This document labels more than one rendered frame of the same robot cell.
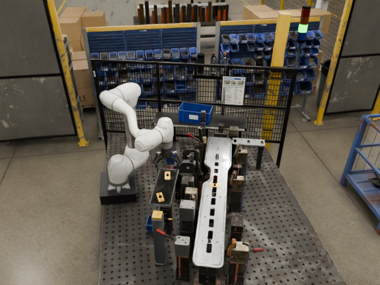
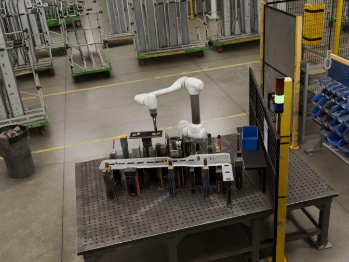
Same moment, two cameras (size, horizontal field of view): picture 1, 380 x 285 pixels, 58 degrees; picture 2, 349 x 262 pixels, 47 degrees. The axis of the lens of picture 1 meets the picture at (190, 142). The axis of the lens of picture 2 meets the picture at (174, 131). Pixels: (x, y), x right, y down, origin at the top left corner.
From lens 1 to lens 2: 4.32 m
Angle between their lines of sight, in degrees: 74
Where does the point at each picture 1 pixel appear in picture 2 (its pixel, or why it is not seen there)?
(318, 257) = (128, 234)
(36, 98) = not seen: hidden behind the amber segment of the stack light
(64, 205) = not seen: hidden behind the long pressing
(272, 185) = (207, 212)
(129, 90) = (189, 82)
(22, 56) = (282, 57)
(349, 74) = not seen: outside the picture
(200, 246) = (113, 161)
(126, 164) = (183, 128)
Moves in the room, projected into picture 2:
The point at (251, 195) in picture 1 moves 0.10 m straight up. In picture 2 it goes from (191, 201) to (190, 193)
